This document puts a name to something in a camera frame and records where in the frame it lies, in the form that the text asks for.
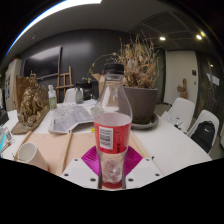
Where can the dried plant in grey pot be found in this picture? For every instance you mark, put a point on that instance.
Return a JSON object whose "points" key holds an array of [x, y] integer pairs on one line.
{"points": [[141, 103]]}

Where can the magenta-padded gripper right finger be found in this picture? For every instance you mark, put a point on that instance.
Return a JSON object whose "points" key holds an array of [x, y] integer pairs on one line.
{"points": [[135, 161]]}

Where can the wooden easel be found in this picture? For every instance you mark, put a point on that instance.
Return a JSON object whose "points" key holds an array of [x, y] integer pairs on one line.
{"points": [[64, 81]]}

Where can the white plastic chair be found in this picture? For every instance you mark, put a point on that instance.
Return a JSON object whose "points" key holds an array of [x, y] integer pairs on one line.
{"points": [[208, 115], [183, 108], [69, 95]]}

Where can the wooden wall figure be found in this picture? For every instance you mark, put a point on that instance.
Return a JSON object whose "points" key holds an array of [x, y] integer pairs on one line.
{"points": [[182, 89]]}

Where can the clear red-labelled drink bottle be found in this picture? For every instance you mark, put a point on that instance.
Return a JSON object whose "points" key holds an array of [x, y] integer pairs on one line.
{"points": [[112, 133]]}

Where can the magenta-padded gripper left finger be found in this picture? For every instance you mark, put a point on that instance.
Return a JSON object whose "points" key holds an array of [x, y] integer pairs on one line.
{"points": [[90, 160]]}

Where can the white cabinet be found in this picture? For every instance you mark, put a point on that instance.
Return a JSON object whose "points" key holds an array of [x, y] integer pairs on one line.
{"points": [[12, 83]]}

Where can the small yellow strip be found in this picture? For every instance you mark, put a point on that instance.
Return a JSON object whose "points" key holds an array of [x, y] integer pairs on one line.
{"points": [[92, 130]]}

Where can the grey spray bottle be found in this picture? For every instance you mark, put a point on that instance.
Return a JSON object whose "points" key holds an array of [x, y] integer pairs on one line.
{"points": [[79, 96]]}

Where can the ceiling spotlights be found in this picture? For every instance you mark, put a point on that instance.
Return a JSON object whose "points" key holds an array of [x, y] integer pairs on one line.
{"points": [[162, 38]]}

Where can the black backpack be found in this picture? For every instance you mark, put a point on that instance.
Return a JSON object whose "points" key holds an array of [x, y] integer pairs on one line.
{"points": [[202, 135]]}

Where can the white ceramic mug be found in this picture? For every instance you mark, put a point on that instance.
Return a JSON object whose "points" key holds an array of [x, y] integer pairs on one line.
{"points": [[31, 156]]}

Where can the printed paper sheets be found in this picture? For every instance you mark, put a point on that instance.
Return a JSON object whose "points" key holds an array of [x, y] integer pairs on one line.
{"points": [[70, 116]]}

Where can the black wall screen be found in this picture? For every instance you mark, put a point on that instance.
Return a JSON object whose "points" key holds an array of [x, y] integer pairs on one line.
{"points": [[43, 63]]}

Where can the brown cardboard box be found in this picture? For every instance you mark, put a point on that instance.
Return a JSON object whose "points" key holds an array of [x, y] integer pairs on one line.
{"points": [[97, 78]]}

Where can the green-labelled spray bottle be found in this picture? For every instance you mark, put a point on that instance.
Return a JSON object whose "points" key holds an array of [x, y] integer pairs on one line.
{"points": [[52, 98]]}

